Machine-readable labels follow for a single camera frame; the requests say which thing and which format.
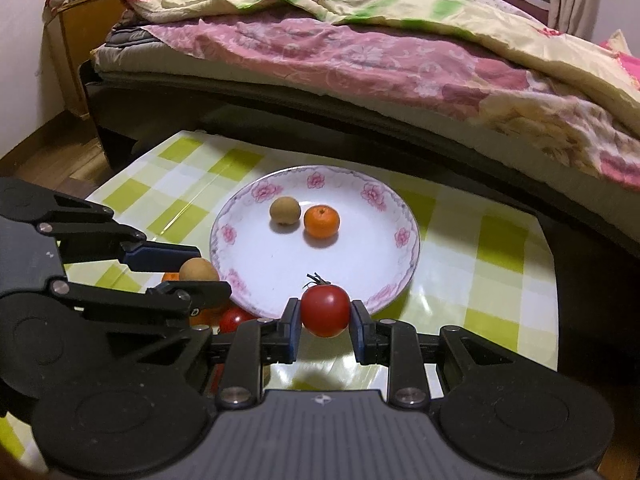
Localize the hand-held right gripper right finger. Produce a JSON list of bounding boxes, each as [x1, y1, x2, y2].
[[350, 300, 553, 408]]

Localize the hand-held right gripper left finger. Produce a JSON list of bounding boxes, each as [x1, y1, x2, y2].
[[97, 298, 304, 408]]

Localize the red cherry tomato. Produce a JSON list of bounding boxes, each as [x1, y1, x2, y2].
[[300, 272, 351, 338], [220, 307, 258, 335]]

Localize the wooden cabinet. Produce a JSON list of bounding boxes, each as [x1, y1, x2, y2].
[[45, 0, 288, 121]]

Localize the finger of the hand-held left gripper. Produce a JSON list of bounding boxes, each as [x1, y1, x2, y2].
[[35, 187, 202, 275], [50, 280, 233, 333]]

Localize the white floral plate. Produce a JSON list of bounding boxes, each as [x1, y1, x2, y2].
[[209, 167, 421, 320]]

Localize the pink floral blanket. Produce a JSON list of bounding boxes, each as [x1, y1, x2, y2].
[[140, 15, 640, 191]]

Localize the bright pink pillow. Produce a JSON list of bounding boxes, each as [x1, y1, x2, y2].
[[597, 30, 640, 86]]

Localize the large orange-red tomato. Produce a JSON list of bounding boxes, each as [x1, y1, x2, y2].
[[187, 305, 223, 328]]

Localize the brown longan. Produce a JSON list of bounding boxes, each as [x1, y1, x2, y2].
[[179, 257, 221, 283], [269, 197, 301, 226]]

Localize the grey folded blanket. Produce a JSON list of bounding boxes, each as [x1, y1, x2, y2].
[[106, 25, 158, 53]]

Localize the cream green floral quilt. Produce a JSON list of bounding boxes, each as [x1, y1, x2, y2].
[[119, 0, 640, 136]]

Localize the green checked tablecloth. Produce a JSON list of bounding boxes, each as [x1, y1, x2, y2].
[[0, 130, 562, 461]]

